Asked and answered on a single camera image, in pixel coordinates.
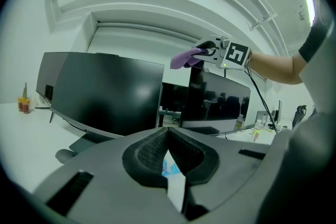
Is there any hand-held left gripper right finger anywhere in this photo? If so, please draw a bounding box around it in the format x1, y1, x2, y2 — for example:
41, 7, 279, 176
169, 127, 273, 224

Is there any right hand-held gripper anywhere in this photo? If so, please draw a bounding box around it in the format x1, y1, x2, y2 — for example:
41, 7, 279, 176
191, 35, 254, 71

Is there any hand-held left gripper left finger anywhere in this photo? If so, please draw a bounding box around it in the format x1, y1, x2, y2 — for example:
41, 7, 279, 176
31, 127, 185, 224

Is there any purple cloth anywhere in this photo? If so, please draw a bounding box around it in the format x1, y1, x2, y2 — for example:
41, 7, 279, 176
170, 48, 211, 70

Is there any wide black monitor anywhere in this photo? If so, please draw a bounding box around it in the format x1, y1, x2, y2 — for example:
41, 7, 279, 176
181, 67, 253, 137

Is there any person's right forearm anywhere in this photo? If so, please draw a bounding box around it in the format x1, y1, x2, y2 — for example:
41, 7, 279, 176
248, 49, 310, 85

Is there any thin black monitor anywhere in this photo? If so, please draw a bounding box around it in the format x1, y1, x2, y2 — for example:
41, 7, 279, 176
276, 99, 284, 124

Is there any left black monitor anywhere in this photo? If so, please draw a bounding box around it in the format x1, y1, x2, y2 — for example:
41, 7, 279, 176
49, 51, 165, 153

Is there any dark grey monitor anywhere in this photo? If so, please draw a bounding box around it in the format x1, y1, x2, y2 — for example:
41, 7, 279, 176
35, 51, 69, 124

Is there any grey computer mouse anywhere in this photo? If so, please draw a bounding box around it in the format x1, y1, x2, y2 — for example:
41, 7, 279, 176
55, 148, 77, 165

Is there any clear bottle yellow label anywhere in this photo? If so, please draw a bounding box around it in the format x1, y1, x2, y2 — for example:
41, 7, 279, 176
252, 119, 263, 142

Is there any black keyboard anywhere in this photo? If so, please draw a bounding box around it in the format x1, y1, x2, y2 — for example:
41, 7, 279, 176
183, 126, 221, 136

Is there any blue tissue packet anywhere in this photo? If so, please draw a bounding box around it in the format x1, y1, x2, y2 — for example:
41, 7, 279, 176
161, 157, 182, 179

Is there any grey flat panel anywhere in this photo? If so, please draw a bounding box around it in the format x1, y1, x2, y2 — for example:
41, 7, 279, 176
256, 110, 274, 124

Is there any person's black clothing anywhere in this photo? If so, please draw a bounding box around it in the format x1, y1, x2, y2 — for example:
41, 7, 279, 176
258, 17, 336, 224

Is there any black office chair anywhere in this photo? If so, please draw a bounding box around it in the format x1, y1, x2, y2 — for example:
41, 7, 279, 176
292, 104, 308, 126

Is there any ceiling light tube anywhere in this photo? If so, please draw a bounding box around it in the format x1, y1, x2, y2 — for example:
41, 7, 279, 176
300, 0, 316, 27

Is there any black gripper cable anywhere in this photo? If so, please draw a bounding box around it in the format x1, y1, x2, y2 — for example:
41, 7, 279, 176
245, 67, 278, 133

